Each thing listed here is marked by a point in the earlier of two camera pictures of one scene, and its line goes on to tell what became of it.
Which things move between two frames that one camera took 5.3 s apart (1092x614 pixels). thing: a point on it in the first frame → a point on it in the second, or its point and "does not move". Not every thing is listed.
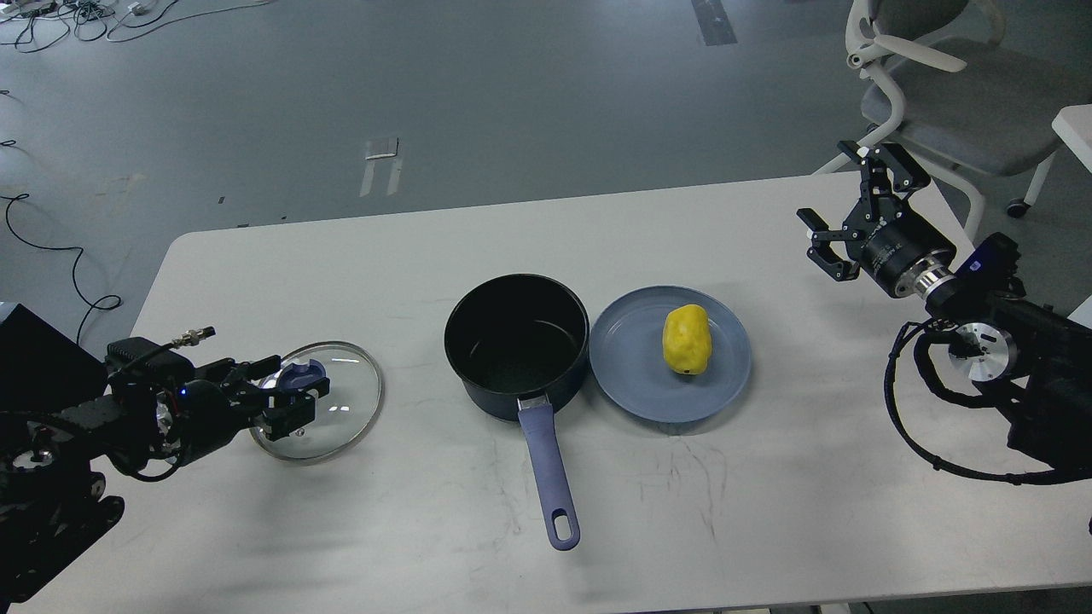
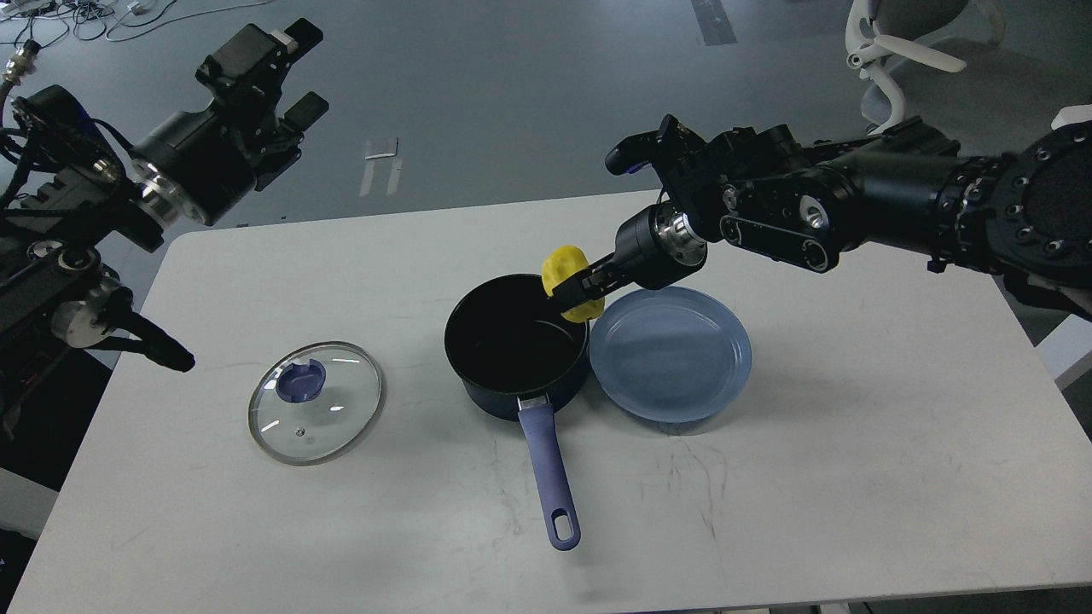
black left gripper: x=218 y=405 → x=198 y=162
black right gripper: x=904 y=253 → x=659 y=246
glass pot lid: x=344 y=418 does not move
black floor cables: x=31 y=24 does not move
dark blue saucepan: x=524 y=339 does not move
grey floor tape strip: x=713 y=22 does not move
